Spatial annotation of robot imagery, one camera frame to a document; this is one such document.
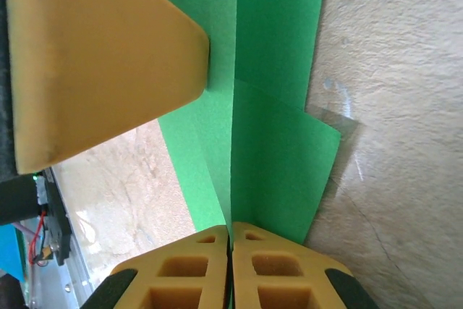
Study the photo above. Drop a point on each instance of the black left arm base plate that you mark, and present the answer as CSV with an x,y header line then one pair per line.
x,y
58,222

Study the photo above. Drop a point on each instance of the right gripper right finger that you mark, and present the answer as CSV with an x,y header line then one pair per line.
x,y
282,273

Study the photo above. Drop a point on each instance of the blue object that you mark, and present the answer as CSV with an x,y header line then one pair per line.
x,y
11,251

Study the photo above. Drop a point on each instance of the long aluminium mounting rail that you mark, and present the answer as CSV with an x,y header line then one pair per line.
x,y
72,280

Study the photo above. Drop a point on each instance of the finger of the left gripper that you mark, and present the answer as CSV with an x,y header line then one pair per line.
x,y
101,63

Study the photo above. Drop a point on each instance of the green paper sheet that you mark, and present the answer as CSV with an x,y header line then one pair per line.
x,y
275,52

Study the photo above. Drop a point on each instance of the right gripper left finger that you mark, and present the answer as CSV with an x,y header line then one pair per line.
x,y
181,273

